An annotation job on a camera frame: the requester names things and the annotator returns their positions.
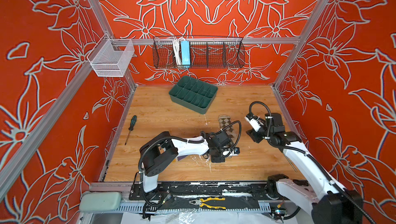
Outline beige brown argyle sock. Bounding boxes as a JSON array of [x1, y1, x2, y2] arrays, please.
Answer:
[[218, 115, 232, 130]]

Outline purple yellow blue sock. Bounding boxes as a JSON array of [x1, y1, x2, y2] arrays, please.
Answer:
[[176, 154, 196, 162]]

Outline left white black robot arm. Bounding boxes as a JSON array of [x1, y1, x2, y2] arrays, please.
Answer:
[[138, 121, 242, 193]]

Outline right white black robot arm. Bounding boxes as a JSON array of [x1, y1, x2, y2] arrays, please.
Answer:
[[245, 101, 375, 224]]

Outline green divided organizer tray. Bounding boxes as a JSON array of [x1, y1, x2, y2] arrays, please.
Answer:
[[169, 75, 218, 115]]

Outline light blue box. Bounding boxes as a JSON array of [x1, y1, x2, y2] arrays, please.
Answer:
[[180, 40, 191, 68]]

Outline pale green pad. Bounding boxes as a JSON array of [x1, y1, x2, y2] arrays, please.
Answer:
[[79, 192, 122, 213]]

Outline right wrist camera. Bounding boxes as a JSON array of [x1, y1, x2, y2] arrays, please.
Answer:
[[245, 114, 263, 132]]

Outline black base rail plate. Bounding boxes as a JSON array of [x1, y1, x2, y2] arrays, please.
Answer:
[[128, 181, 295, 201]]

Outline yellow handled pliers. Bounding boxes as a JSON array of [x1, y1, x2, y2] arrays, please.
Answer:
[[189, 197, 226, 210]]

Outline green handled screwdriver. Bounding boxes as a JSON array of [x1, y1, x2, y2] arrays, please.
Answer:
[[124, 115, 137, 145]]

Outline black wire wall basket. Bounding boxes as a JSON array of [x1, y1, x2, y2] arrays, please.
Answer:
[[153, 35, 245, 69]]

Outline white coiled cable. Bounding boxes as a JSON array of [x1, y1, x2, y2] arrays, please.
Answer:
[[172, 37, 182, 66]]

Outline white mesh wall basket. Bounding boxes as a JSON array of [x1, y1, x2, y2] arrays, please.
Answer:
[[87, 33, 135, 77]]

